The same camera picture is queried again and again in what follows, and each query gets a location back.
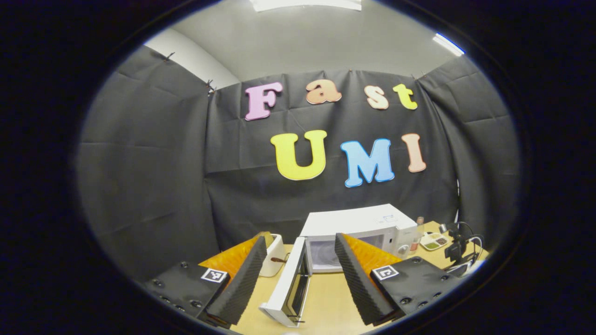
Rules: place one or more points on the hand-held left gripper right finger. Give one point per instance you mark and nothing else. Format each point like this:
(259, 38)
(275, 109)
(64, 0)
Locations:
(356, 279)

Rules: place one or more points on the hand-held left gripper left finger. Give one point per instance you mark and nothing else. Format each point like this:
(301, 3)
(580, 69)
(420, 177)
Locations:
(242, 279)

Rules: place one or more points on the white microwave oven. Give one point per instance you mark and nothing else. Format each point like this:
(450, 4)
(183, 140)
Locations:
(354, 221)

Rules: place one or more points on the white divided dish of beans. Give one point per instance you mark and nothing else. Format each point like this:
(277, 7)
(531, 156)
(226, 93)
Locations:
(434, 242)

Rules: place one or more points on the white toaster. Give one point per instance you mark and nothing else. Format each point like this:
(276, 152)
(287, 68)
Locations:
(274, 260)

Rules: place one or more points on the clear bottle red label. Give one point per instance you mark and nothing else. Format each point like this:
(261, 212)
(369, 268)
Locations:
(416, 239)

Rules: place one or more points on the brown toast slice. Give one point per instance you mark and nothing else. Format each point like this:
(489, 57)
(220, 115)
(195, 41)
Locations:
(268, 238)

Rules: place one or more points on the black backdrop cloth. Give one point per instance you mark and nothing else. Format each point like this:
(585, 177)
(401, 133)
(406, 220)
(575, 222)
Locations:
(149, 177)

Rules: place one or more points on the small ceiling light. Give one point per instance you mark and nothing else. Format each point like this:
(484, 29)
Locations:
(448, 44)

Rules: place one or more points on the large ceiling light panel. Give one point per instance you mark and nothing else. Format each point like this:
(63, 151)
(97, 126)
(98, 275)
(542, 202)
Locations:
(305, 4)

